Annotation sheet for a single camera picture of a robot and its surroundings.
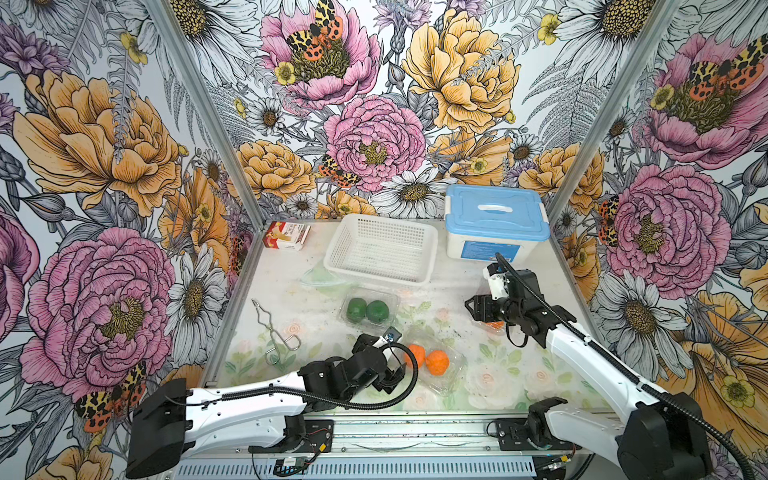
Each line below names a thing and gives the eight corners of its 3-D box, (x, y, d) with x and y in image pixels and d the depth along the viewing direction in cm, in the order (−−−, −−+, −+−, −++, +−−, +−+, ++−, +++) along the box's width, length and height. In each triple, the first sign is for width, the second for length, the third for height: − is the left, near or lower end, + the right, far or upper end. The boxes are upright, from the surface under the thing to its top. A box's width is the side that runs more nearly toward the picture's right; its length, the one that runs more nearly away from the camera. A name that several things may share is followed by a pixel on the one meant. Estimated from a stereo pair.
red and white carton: (261, 246, 115) (258, 240, 112) (274, 225, 122) (271, 219, 120) (300, 252, 113) (298, 246, 111) (311, 230, 121) (309, 224, 118)
